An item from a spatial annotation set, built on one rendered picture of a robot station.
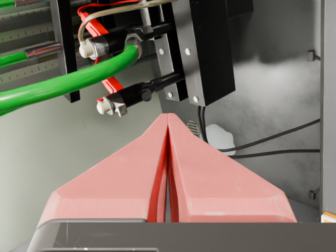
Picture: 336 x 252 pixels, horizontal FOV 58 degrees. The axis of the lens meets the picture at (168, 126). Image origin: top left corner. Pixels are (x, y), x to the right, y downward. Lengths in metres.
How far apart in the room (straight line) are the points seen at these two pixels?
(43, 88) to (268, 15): 0.42
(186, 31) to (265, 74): 0.19
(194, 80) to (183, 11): 0.10
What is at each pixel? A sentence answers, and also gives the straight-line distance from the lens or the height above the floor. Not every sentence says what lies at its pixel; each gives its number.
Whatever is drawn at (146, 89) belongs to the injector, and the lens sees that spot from 0.45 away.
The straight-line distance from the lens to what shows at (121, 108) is 0.40.
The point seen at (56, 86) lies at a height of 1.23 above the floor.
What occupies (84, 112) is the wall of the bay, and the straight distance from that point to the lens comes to 0.74.
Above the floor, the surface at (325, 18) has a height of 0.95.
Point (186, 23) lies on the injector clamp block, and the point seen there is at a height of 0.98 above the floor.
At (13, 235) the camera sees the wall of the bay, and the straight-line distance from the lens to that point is 0.77.
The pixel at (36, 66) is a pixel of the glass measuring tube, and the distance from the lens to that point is 0.68.
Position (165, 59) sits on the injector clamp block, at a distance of 0.53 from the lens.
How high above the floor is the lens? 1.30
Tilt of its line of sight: 33 degrees down
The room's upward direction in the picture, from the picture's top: 118 degrees counter-clockwise
